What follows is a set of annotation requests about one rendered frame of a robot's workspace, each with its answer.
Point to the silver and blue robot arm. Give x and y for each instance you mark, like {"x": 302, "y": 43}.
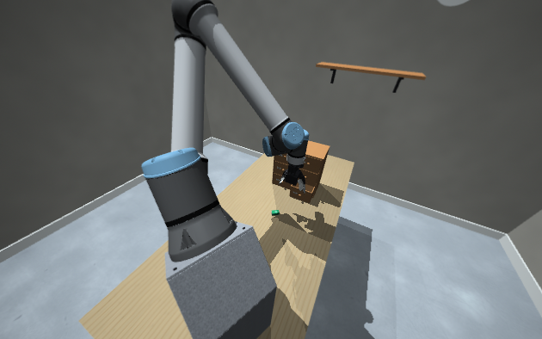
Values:
{"x": 179, "y": 179}

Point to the brown wooden drawer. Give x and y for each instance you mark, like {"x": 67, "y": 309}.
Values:
{"x": 310, "y": 177}
{"x": 309, "y": 191}
{"x": 280, "y": 167}
{"x": 284, "y": 184}
{"x": 312, "y": 163}
{"x": 281, "y": 158}

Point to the brown wooden chest of drawers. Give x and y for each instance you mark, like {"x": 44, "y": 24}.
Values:
{"x": 318, "y": 151}

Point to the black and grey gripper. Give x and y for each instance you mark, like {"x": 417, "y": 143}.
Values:
{"x": 293, "y": 178}

